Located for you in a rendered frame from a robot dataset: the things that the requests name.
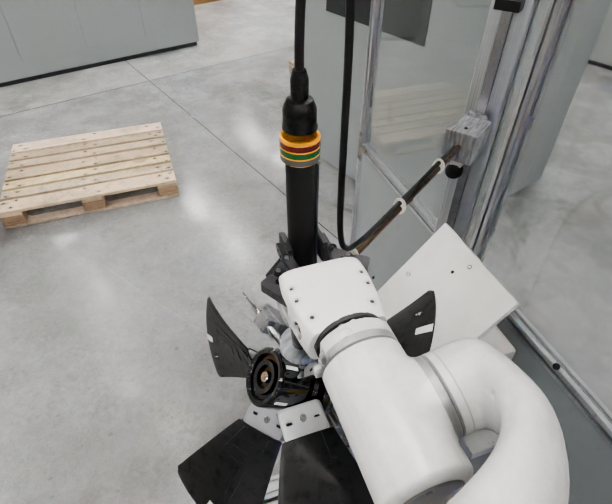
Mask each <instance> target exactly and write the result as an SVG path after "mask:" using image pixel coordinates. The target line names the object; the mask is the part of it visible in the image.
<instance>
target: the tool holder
mask: <svg viewBox="0 0 612 504"><path fill-rule="evenodd" d="M279 340H280V350H281V353H282V355H283V356H284V358H285V359H287V360H288V361H290V362H291V363H294V364H299V365H305V364H310V363H313V362H314V361H316V360H317V359H312V358H310V357H309V355H308V354H307V353H306V351H305V350H298V349H296V348H295V347H294V346H293V345H292V336H291V332H290V327H289V328H288V329H287V330H285V331H284V333H283V334H282V336H281V337H279Z"/></svg>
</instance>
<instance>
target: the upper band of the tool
mask: <svg viewBox="0 0 612 504"><path fill-rule="evenodd" d="M288 135H289V134H286V133H285V132H284V131H283V130H282V131H281V132H280V134H279V139H280V141H281V142H282V143H283V144H285V145H287V146H290V147H295V148H305V147H310V146H313V145H315V144H317V143H318V142H319V141H320V138H321V134H320V132H319V131H318V130H317V131H316V132H315V133H313V134H311V135H312V136H311V135H307V136H292V135H289V136H288ZM286 136H287V137H286ZM314 136H315V137H314ZM284 137H285V138H284ZM295 140H299V141H296V142H295ZM301 140H305V141H301ZM290 141H292V142H290ZM309 141H310V142H309ZM280 148H281V147H280ZM281 149H282V148H281ZM318 149H319V148H318ZM318 149H316V150H315V151H317V150H318ZM282 150H283V149H282ZM283 151H285V150H283ZM315 151H312V152H309V153H304V154H296V153H290V152H287V151H285V152H287V153H290V154H295V155H305V154H310V153H313V152H315ZM280 154H281V153H280ZM281 155H282V154H281ZM282 156H283V155H282ZM317 156H318V155H317ZM317 156H316V157H317ZM283 157H284V156H283ZM316 157H314V158H316ZM284 158H285V159H288V158H286V157H284ZM314 158H312V159H314ZM312 159H309V160H312ZM288 160H291V159H288ZM309 160H301V161H299V160H291V161H297V162H303V161H309Z"/></svg>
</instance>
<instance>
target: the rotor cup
mask: <svg viewBox="0 0 612 504"><path fill-rule="evenodd" d="M286 365H288V366H293V367H297V368H298V371H294V370H290V369H286ZM264 371H266V372H267V373H268V379H267V381H266V382H262V380H261V375H262V373H263V372H264ZM300 371H301V370H300V368H299V364H294V363H291V362H290V361H288V360H287V359H285V358H284V356H283V355H282V353H281V350H280V349H279V348H275V347H265V348H263V349H261V350H259V351H258V352H257V353H256V354H255V356H254V357H253V359H252V361H251V363H250V365H249V368H248V371H247V376H246V391H247V395H248V398H249V400H250V401H251V403H252V404H253V405H255V406H256V407H258V408H263V409H271V410H278V411H280V410H282V409H285V408H289V407H292V406H295V405H298V404H301V403H305V402H308V401H311V400H314V399H317V400H319V401H320V402H321V404H322V406H323V409H324V410H325V408H326V407H327V405H328V403H329V400H330V396H329V394H328V392H327V389H326V387H325V384H324V382H323V379H322V377H320V378H316V377H315V378H313V379H310V380H308V381H306V382H304V383H302V384H299V382H300V381H301V380H302V379H303V378H300V379H298V378H297V377H298V375H299V374H300V373H301V372H300ZM275 402H280V403H287V405H286V406H282V405H274V403H275Z"/></svg>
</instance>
